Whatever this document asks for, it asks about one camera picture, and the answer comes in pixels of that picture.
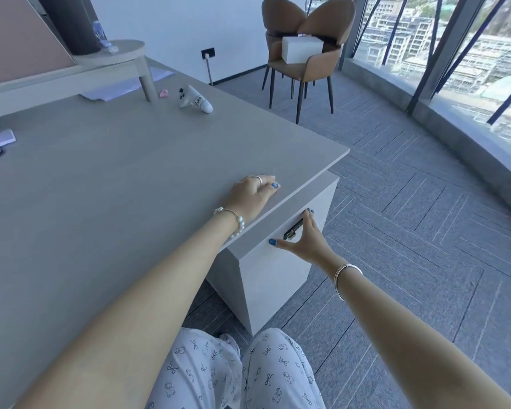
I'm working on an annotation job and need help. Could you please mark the brown leather chair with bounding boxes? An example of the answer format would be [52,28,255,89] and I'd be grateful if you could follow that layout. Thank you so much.
[261,0,357,125]

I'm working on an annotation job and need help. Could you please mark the white printed trousers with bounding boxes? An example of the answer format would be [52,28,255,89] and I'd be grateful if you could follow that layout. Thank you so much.
[145,328,326,409]

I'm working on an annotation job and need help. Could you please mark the dark window frame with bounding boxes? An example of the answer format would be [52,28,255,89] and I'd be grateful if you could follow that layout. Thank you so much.
[304,0,511,124]

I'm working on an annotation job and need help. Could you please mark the person's right forearm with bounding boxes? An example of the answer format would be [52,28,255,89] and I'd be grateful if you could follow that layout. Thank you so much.
[338,270,511,409]

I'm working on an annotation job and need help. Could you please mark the white plush toy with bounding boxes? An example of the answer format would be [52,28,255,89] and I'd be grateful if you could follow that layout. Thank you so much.
[178,85,214,114]

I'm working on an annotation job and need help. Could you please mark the grey drawer cabinet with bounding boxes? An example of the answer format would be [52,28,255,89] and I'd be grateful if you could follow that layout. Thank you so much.
[205,169,340,337]

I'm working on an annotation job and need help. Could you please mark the pearl bracelet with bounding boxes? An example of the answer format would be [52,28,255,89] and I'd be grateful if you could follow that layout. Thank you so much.
[213,207,245,240]

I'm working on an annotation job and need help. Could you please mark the person's left forearm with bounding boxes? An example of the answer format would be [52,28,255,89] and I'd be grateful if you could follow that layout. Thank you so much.
[15,215,241,409]

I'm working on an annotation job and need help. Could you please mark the silver bangle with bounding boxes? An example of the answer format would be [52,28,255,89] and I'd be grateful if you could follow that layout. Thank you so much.
[333,263,364,302]

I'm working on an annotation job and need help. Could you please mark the pink partition board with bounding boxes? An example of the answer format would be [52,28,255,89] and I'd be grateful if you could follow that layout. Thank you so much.
[0,0,76,87]

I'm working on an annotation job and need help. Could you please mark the white box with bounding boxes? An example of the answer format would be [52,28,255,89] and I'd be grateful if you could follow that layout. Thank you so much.
[281,35,325,64]

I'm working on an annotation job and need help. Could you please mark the metal drawer handle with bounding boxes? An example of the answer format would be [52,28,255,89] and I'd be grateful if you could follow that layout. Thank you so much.
[284,217,306,241]

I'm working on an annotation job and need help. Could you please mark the clear water bottle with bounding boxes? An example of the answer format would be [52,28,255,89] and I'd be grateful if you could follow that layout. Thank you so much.
[91,20,111,48]

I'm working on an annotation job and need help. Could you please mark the white paper sheets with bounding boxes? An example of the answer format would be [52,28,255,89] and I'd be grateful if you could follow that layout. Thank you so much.
[79,66,176,102]

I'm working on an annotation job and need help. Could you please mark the light wooden desk riser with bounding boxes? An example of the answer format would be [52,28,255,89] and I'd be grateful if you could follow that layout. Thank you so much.
[0,39,159,110]

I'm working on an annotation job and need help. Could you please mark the person's left hand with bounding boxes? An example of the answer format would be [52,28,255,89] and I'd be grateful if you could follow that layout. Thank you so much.
[221,174,282,224]

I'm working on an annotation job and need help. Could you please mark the person's right hand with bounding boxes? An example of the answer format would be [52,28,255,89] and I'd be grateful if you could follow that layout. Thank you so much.
[267,208,350,277]

